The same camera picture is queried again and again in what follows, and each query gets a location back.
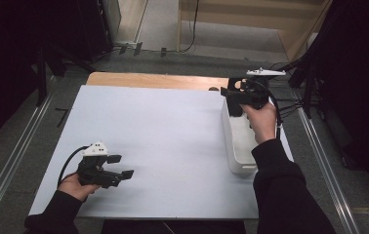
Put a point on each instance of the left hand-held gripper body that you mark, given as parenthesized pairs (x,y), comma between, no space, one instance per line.
(93,172)

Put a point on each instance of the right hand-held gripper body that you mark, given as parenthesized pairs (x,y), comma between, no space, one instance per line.
(254,92)

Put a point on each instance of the white plastic bin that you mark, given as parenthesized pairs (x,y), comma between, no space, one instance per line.
(237,146)

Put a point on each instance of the person's left hand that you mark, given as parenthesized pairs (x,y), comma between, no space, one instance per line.
(72,188)

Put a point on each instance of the person's right hand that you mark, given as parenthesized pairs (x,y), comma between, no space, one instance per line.
(263,122)

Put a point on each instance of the dark round table grommet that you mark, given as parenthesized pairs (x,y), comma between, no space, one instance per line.
(213,88)

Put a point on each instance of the black metal stand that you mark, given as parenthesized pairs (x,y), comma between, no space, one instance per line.
(308,87)
(42,78)

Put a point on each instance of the wooden table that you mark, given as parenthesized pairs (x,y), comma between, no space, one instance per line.
(156,81)

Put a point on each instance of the wooden shelf unit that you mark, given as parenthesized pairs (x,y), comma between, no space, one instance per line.
(237,19)

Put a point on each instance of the black curtain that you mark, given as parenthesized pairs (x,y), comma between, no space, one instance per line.
(0,65)
(361,81)

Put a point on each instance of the black cabinet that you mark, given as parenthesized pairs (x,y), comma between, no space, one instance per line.
(91,29)

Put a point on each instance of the grey cabinet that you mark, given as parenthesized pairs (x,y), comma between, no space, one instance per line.
(112,16)

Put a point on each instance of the aluminium floor rail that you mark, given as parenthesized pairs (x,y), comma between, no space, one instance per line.
(13,156)
(329,172)

